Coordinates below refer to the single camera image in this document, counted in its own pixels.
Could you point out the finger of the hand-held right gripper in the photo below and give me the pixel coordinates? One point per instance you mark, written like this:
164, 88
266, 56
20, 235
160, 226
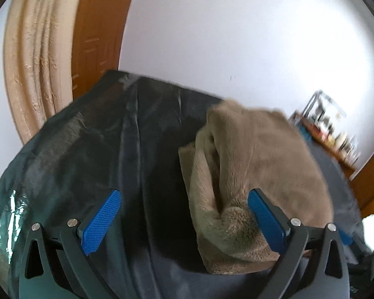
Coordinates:
346, 236

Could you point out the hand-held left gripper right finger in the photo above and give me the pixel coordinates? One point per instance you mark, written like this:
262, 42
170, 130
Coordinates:
268, 221

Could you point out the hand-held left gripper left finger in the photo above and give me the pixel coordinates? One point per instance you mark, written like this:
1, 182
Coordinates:
101, 221

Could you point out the brown fleece garment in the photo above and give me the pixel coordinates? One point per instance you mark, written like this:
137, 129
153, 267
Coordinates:
261, 168

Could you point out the wooden door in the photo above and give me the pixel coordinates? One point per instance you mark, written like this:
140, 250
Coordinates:
369, 183
99, 21

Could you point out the bed with dark sheet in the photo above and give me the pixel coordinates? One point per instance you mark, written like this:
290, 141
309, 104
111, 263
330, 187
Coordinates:
96, 162

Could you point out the wooden desk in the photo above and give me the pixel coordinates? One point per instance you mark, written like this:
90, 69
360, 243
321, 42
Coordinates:
333, 152

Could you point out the red box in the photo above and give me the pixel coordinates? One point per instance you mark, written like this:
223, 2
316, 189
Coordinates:
318, 130

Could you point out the black metal stand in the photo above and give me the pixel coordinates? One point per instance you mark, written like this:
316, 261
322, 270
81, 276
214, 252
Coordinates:
322, 102

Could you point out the beige curtain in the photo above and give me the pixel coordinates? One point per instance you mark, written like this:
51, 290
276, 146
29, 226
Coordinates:
40, 53

